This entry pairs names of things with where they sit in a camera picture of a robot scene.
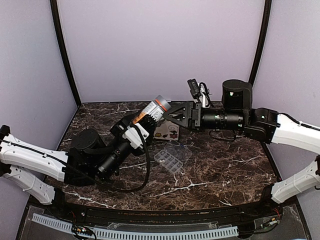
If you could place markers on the left black frame post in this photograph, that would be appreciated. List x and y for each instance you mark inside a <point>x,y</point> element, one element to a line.
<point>63,51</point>

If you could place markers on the black front table rail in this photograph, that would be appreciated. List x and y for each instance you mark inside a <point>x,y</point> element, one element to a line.
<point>239,214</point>

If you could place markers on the white slotted cable duct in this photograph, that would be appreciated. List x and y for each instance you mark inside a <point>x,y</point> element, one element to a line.
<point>137,232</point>

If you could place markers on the square floral ceramic plate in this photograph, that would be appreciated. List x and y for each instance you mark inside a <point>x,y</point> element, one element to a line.
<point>167,131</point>

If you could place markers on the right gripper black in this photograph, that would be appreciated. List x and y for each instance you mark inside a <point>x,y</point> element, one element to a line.
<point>196,109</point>

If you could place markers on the orange pill bottle grey cap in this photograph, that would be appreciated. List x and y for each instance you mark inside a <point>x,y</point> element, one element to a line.
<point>151,109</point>

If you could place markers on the clear plastic pill organizer box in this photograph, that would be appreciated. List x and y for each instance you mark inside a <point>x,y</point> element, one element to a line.
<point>175,155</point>

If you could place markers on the black frame post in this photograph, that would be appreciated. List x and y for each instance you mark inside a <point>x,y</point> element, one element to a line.
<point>261,41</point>
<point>63,51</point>

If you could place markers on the right black frame post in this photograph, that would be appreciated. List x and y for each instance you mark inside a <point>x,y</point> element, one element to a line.
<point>261,41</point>

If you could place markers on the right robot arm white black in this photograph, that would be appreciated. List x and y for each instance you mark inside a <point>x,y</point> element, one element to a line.
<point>261,124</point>

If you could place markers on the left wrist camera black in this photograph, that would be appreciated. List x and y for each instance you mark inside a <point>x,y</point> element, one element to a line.
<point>132,135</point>

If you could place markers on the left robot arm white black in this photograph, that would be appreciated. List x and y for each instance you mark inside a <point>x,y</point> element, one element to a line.
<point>88,162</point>

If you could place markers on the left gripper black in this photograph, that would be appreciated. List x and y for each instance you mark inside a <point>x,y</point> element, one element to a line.
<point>121,126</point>

